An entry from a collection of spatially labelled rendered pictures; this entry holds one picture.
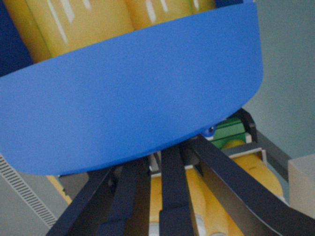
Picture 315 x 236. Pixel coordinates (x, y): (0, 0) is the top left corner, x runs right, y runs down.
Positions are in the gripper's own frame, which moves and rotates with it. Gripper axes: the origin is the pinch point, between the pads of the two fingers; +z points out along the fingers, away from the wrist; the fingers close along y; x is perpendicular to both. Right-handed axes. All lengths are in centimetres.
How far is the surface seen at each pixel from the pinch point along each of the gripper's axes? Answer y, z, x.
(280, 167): 25.0, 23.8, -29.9
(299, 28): 97, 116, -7
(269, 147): 27, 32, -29
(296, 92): 93, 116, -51
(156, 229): -6.3, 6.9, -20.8
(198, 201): 1.9, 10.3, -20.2
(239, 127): 16.9, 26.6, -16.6
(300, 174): 22.0, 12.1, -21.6
